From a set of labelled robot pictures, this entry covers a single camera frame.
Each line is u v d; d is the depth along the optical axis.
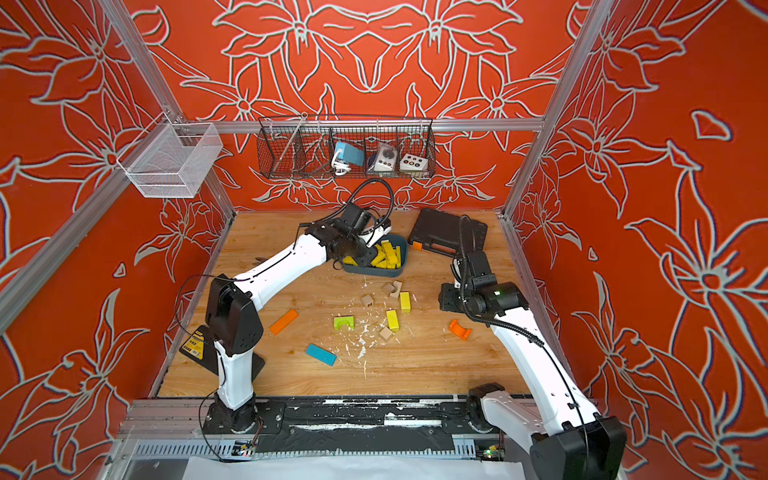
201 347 0.83
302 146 0.98
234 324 0.48
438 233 1.06
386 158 0.90
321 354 0.85
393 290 0.95
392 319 0.88
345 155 0.84
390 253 0.98
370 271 1.03
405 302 0.92
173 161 0.92
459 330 0.87
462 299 0.56
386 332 0.85
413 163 0.94
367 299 0.92
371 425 0.73
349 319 0.88
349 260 0.78
